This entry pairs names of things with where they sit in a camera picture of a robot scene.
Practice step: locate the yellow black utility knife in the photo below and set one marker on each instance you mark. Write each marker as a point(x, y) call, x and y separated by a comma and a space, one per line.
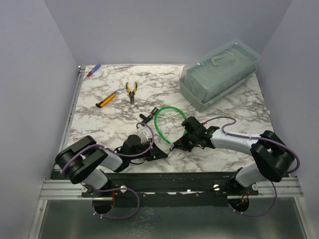
point(106, 100)

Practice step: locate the black T-shaped tool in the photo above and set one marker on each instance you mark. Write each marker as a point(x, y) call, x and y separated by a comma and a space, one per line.
point(150, 116)

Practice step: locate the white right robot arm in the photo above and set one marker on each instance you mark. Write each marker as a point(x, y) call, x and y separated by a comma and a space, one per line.
point(272, 158)

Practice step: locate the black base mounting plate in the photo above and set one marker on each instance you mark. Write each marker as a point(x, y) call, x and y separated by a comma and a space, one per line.
point(172, 189)

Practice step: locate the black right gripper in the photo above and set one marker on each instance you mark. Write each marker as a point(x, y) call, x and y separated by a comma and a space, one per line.
point(182, 144)

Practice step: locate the green cable lock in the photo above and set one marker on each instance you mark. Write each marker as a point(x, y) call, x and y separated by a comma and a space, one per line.
point(168, 126)

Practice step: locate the blue red screwdriver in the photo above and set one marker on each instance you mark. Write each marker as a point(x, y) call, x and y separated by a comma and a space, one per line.
point(93, 70)

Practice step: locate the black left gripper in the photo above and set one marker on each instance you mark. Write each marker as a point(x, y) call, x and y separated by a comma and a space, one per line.
point(155, 153)

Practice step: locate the brass padlock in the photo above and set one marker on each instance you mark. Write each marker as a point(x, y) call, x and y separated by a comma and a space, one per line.
point(156, 138)

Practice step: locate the aluminium side rail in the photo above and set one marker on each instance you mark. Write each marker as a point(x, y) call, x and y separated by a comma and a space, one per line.
point(70, 116)

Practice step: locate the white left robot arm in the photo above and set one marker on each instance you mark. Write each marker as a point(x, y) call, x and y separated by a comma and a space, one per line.
point(80, 161)

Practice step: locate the yellow handled pliers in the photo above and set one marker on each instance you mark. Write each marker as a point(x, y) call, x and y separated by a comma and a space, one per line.
point(132, 92)

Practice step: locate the translucent green plastic toolbox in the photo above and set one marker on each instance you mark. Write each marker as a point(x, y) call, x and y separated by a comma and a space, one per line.
point(217, 73)

